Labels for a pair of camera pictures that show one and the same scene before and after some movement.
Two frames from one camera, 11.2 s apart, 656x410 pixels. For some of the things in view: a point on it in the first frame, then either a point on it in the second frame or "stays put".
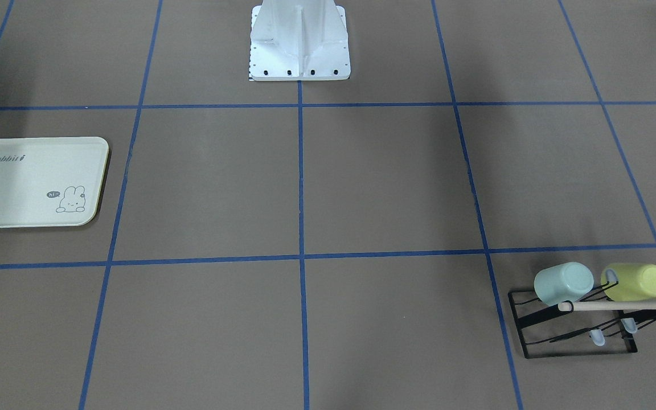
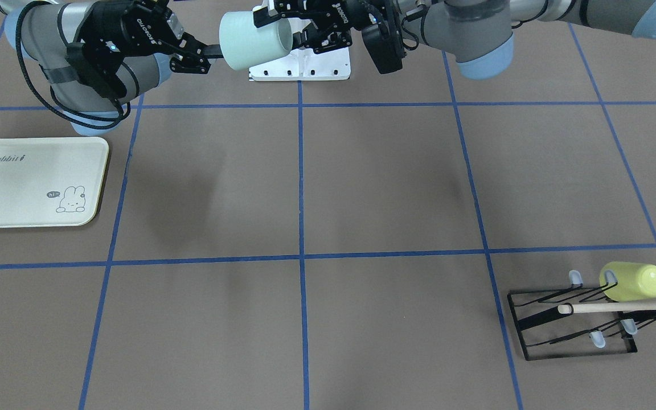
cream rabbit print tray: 29,182 stays put
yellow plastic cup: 636,281 stays put
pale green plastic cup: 565,282 to 242,44
